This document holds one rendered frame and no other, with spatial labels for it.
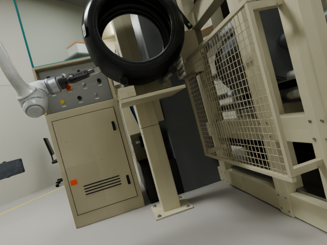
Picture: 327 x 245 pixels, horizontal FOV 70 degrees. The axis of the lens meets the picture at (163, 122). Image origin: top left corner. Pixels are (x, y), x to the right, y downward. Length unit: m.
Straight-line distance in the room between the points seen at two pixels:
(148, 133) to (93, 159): 0.53
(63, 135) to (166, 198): 0.91
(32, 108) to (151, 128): 0.78
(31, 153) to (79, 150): 2.70
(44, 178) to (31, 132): 0.83
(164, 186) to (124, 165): 0.41
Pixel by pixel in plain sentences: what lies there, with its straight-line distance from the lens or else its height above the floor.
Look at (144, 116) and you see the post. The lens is 1.65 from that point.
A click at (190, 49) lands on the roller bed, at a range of 1.73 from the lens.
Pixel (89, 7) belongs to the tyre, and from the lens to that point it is 1.42.
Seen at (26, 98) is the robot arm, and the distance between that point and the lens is 1.26.
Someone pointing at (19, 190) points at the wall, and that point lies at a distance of 4.50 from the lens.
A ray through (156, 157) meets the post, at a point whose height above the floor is 0.39.
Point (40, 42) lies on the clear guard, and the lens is 2.14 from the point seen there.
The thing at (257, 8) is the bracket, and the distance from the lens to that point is 1.03.
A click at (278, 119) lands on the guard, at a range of 0.95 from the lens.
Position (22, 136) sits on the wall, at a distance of 4.57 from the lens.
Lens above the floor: 0.66
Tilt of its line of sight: 1 degrees down
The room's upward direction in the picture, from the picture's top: 15 degrees counter-clockwise
